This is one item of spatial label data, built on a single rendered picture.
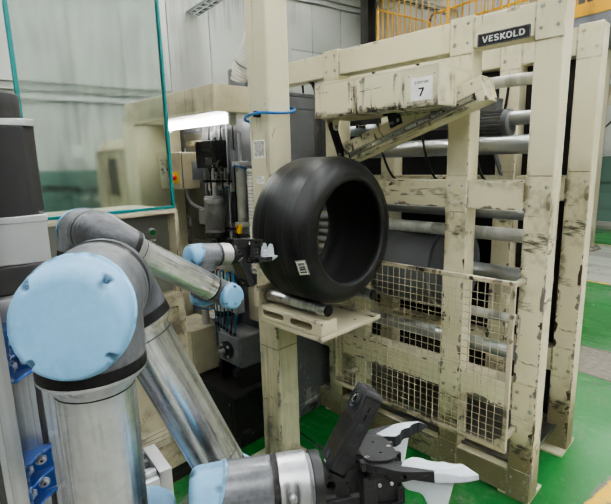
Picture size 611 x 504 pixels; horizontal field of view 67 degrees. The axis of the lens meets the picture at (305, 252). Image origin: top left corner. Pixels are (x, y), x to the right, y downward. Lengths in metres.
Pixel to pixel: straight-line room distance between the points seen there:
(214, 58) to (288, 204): 10.33
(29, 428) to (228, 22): 11.65
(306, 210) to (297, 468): 1.10
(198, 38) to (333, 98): 9.82
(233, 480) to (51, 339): 0.28
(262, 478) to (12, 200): 0.57
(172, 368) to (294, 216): 1.01
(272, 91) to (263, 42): 0.19
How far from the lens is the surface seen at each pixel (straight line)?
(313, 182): 1.65
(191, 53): 11.64
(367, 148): 2.10
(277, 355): 2.14
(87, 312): 0.50
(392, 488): 0.68
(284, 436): 2.35
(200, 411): 0.72
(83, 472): 0.60
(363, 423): 0.63
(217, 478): 0.63
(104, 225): 1.19
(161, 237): 2.09
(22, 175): 0.87
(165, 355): 0.68
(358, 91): 1.98
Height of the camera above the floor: 1.45
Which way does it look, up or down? 11 degrees down
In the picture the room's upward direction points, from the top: 2 degrees counter-clockwise
